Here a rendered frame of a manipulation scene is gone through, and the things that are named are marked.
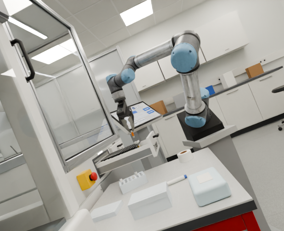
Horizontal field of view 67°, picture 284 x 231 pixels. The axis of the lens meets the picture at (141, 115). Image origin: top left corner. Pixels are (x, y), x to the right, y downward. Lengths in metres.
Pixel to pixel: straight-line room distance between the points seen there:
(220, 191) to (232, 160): 0.92
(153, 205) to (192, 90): 0.64
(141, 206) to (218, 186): 0.24
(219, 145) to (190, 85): 0.53
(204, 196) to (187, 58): 0.59
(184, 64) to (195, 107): 0.31
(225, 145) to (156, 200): 0.91
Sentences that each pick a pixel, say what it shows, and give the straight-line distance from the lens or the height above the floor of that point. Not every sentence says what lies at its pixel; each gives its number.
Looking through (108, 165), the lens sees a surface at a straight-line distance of 1.22.
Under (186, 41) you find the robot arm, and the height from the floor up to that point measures 1.27.
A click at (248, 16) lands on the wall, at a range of 5.47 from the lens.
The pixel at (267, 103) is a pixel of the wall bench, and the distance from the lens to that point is 4.52.
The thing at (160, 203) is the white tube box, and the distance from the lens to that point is 0.69.
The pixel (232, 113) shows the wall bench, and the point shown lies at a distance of 4.32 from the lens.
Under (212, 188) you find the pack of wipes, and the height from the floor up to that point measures 0.80.
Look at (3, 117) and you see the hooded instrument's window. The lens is 0.44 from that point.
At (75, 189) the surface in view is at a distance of 1.00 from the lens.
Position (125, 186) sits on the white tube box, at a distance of 1.00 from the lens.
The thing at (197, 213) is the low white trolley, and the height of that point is 0.76.
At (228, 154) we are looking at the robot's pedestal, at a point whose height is 0.60.
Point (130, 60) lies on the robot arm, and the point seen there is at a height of 1.37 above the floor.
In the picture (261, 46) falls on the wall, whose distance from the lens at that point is 5.37.
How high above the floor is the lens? 1.04
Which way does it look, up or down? level
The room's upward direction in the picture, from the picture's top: 23 degrees counter-clockwise
